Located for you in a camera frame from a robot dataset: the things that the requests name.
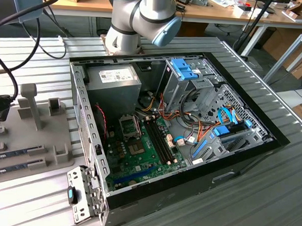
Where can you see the blue bay clip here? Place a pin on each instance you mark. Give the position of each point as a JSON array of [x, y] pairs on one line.
[[247, 123]]

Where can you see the metal expansion bracket cover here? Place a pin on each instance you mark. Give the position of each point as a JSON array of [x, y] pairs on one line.
[[83, 203]]

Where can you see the grey metal drive cage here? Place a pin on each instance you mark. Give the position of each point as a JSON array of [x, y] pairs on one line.
[[174, 94]]

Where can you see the black case fan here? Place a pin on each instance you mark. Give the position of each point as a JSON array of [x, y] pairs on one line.
[[99, 126]]

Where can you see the small open cardboard box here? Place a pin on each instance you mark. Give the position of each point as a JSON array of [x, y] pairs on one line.
[[298, 6]]

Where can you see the blue disk carrier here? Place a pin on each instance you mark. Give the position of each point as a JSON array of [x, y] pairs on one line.
[[221, 131]]

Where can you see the grey parts rack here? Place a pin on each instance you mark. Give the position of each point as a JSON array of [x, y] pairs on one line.
[[25, 136]]

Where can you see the black PC case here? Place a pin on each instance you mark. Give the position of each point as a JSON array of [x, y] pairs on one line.
[[161, 202]]

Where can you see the perforated metal disk bay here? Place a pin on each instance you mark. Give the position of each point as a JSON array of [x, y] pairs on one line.
[[254, 116]]

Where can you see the black blue latch knob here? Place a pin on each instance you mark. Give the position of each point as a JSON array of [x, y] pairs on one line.
[[71, 195]]

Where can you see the blue bay rail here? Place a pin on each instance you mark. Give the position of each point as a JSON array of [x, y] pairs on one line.
[[199, 149]]

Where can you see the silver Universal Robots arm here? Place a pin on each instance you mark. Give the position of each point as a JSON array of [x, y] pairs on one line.
[[125, 15]]

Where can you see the black RAM slot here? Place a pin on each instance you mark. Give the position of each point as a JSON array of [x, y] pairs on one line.
[[163, 140], [156, 143]]

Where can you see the black tripod pole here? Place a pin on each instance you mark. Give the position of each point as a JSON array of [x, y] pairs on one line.
[[254, 17]]

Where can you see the blue expansion slot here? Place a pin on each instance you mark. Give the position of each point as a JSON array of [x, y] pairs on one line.
[[135, 176]]

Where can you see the white paper box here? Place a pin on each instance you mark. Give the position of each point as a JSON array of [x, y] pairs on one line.
[[258, 14]]

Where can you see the grey power supply unit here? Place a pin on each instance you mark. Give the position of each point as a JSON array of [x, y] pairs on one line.
[[111, 98]]

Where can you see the green motherboard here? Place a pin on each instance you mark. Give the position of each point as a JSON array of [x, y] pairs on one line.
[[151, 156]]

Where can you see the CPU socket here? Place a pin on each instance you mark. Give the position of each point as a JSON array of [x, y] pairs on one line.
[[136, 149]]

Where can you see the blue RAM stick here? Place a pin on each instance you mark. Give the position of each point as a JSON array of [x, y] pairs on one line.
[[7, 154], [8, 168]]

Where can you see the silver coin battery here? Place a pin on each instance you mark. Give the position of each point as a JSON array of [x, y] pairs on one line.
[[132, 182]]

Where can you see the grey lower disk bay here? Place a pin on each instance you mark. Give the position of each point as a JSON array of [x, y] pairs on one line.
[[215, 148]]

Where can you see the aluminium profile frame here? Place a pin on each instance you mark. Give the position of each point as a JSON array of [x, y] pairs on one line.
[[284, 58]]

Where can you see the beige board connector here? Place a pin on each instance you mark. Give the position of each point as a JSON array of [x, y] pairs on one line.
[[170, 142]]

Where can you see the blue drive latch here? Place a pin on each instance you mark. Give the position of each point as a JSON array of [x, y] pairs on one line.
[[185, 69]]

